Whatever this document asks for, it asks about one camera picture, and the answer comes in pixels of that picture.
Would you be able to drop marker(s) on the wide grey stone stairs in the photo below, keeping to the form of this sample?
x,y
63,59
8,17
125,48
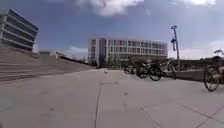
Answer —
x,y
23,65

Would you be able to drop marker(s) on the white building with many windows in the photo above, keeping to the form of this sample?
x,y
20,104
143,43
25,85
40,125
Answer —
x,y
130,50

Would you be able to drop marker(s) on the grey building with banded floors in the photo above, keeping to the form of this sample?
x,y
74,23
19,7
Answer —
x,y
16,31

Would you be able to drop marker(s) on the tall grey lamp pole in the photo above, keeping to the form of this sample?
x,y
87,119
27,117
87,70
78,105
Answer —
x,y
176,46

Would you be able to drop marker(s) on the low dark wall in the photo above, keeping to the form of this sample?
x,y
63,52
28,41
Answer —
x,y
190,74

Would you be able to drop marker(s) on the parked bicycle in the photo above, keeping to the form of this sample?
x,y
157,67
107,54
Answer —
x,y
213,75

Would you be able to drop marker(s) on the row of parked bicycles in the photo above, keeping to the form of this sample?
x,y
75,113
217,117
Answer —
x,y
153,69

